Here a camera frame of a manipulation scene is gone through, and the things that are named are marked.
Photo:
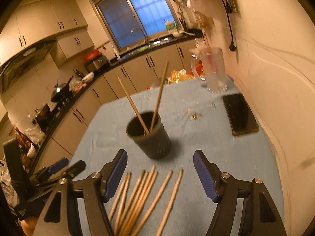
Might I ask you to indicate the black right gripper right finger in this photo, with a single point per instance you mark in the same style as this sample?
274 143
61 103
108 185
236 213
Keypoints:
209 175

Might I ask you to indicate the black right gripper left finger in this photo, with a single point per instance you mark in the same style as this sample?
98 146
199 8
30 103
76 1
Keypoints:
112 173

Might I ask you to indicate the wooden chopstick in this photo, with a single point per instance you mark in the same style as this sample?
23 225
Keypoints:
130 201
122 203
133 106
115 203
137 209
170 203
153 204
159 95

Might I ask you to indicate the kitchen window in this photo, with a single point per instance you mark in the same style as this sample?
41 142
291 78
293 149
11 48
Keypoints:
132 22

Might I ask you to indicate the person's left hand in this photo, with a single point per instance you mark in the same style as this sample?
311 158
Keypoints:
28 225

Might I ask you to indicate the dark cylindrical utensil holder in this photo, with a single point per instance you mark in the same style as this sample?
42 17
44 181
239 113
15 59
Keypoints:
156 144

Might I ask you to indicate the small brass keys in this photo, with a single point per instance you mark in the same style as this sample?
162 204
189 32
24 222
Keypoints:
193 115

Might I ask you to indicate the black smartphone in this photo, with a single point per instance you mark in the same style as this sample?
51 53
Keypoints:
241 118

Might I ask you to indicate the black pot with lid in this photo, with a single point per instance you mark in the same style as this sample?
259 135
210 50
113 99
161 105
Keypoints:
42 116

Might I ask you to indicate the black wok on stove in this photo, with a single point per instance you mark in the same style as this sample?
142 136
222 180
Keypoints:
61 92

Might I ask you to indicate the yellow plastic bag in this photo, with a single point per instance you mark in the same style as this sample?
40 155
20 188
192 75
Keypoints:
179 76

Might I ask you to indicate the clear glass beer mug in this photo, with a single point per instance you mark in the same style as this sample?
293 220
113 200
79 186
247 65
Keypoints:
207 64

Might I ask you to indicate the range hood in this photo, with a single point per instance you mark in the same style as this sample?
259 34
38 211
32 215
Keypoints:
23 62

